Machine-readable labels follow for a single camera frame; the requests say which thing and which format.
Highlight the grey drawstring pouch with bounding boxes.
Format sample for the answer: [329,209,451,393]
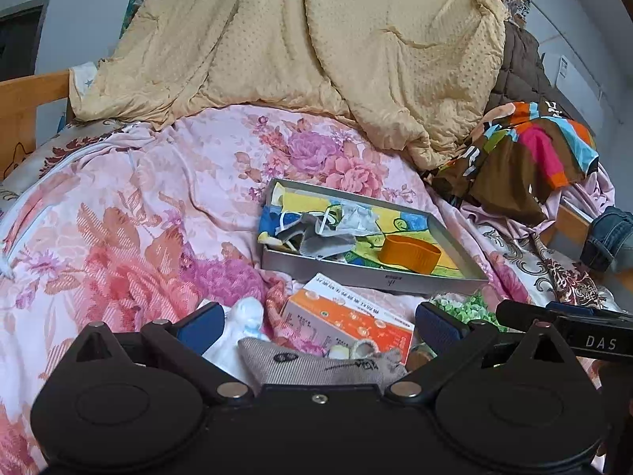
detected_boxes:
[238,338,408,390]

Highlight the white face mask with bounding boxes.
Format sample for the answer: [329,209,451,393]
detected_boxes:
[315,204,381,237]

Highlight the white quilted cloth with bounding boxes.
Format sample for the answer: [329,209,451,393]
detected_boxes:
[203,297,268,389]

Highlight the cream baroque patterned cloth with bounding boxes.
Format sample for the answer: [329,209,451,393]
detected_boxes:
[478,225,620,311]

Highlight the dark window frame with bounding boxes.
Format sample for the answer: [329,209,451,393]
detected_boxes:
[0,0,49,82]

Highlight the brown quilted jacket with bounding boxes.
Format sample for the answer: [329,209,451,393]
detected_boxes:
[485,21,594,136]

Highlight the pink floral bedsheet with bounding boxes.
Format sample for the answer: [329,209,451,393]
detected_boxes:
[1,106,528,474]

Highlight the grey tray with frog picture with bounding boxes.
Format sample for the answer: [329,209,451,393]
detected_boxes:
[258,179,487,295]

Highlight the beige dotted quilt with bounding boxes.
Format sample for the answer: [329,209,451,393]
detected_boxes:
[70,0,508,171]

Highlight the blue jeans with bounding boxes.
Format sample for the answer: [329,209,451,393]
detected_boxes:
[580,206,633,274]

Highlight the orange white medicine box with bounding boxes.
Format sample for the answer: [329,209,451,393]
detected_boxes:
[281,274,414,360]

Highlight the wooden bed frame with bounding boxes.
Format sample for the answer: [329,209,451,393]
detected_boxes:
[0,70,70,180]

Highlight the glass jar with cork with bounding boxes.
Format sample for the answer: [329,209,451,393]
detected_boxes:
[406,343,437,372]

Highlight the bag of green paper stars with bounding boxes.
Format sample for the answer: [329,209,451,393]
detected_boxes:
[430,292,508,333]

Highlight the orange plastic cup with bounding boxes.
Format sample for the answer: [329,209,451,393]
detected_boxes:
[378,235,442,275]

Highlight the grey face mask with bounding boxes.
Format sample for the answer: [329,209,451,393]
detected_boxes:
[275,213,356,260]

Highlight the pink satin cloth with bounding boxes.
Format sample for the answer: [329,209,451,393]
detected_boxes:
[460,163,616,239]

